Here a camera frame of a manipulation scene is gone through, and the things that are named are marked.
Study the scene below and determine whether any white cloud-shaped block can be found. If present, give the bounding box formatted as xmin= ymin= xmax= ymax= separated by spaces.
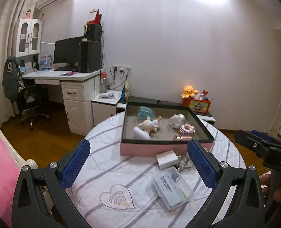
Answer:
xmin=133 ymin=126 xmax=152 ymax=140

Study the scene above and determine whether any white bed frame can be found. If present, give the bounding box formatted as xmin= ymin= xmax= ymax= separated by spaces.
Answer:
xmin=0 ymin=113 xmax=53 ymax=216

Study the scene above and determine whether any pink bed cushion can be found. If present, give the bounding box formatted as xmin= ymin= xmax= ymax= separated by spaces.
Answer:
xmin=0 ymin=123 xmax=22 ymax=228

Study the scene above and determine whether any small baby doll figure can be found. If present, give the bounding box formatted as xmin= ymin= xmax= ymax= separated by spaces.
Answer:
xmin=138 ymin=115 xmax=162 ymax=134

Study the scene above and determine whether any cream curtain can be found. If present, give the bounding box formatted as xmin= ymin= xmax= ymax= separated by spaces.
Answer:
xmin=0 ymin=0 xmax=40 ymax=124

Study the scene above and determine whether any dark grey jacket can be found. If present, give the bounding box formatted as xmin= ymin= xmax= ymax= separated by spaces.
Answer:
xmin=2 ymin=56 xmax=24 ymax=104

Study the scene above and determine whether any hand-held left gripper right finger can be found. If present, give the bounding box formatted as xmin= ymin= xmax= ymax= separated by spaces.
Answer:
xmin=187 ymin=138 xmax=266 ymax=228

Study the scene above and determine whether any teal transparent bowl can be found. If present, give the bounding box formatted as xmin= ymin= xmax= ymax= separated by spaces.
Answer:
xmin=138 ymin=106 xmax=155 ymax=120

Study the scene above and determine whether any red paper bag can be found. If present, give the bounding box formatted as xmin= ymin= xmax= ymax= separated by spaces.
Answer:
xmin=87 ymin=9 xmax=101 ymax=25

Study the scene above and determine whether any white charger adapter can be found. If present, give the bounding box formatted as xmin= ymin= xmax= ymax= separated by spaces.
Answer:
xmin=156 ymin=150 xmax=178 ymax=169

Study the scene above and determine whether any white wall outlet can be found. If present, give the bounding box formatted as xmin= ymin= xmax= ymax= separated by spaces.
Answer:
xmin=113 ymin=65 xmax=132 ymax=74

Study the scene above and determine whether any pink storage box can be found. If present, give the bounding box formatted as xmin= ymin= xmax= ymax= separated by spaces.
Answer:
xmin=120 ymin=101 xmax=214 ymax=157

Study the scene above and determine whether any black computer tower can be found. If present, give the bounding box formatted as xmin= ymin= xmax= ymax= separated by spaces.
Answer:
xmin=78 ymin=40 xmax=102 ymax=74

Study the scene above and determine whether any black office chair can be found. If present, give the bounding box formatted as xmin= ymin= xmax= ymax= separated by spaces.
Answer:
xmin=17 ymin=85 xmax=50 ymax=131

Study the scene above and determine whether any orange-capped water bottle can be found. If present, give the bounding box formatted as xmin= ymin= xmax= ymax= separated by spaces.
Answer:
xmin=100 ymin=71 xmax=107 ymax=93

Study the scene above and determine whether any white side table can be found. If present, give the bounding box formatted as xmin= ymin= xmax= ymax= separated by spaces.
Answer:
xmin=91 ymin=91 xmax=124 ymax=129

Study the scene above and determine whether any white hutch cabinet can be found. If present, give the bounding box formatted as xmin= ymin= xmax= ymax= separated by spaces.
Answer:
xmin=15 ymin=19 xmax=43 ymax=57

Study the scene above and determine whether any black speaker box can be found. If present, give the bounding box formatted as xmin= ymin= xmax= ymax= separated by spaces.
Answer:
xmin=87 ymin=24 xmax=102 ymax=41

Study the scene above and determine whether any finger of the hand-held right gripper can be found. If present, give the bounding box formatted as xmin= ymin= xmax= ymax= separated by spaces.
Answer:
xmin=250 ymin=130 xmax=281 ymax=147
xmin=234 ymin=129 xmax=272 ymax=158

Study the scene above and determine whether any blue yellow snack bag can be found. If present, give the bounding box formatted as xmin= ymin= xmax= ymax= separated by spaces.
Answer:
xmin=121 ymin=81 xmax=130 ymax=101

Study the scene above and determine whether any clear plastic case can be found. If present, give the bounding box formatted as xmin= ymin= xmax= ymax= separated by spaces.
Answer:
xmin=152 ymin=166 xmax=194 ymax=211

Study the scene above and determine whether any black computer monitor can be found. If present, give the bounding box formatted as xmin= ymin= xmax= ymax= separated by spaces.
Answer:
xmin=53 ymin=37 xmax=84 ymax=70

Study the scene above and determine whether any rose gold cylinder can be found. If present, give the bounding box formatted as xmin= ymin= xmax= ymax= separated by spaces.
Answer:
xmin=174 ymin=135 xmax=193 ymax=142

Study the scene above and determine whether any blue acrylic desk holder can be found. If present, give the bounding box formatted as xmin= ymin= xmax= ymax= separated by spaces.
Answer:
xmin=39 ymin=53 xmax=52 ymax=70

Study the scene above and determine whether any white desk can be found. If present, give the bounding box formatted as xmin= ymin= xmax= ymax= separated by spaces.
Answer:
xmin=21 ymin=69 xmax=105 ymax=135

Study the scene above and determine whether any pink white scrunchie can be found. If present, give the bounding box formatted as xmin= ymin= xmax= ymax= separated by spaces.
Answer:
xmin=178 ymin=124 xmax=195 ymax=136

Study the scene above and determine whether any orange octopus plush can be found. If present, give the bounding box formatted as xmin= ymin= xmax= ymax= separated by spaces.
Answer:
xmin=181 ymin=85 xmax=200 ymax=99

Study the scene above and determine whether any red toy box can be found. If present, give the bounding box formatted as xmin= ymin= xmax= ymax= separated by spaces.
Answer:
xmin=182 ymin=97 xmax=212 ymax=113

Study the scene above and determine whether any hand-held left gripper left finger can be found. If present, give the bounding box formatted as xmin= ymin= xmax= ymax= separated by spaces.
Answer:
xmin=11 ymin=139 xmax=91 ymax=228

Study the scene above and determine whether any silver cloud-shaped toy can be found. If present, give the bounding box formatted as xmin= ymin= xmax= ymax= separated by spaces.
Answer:
xmin=169 ymin=113 xmax=186 ymax=129

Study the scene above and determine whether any clear heart-shaped acrylic plate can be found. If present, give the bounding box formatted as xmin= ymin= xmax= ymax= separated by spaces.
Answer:
xmin=100 ymin=184 xmax=135 ymax=211

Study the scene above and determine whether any black power cable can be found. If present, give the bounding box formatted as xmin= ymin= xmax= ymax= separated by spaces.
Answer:
xmin=107 ymin=67 xmax=129 ymax=91

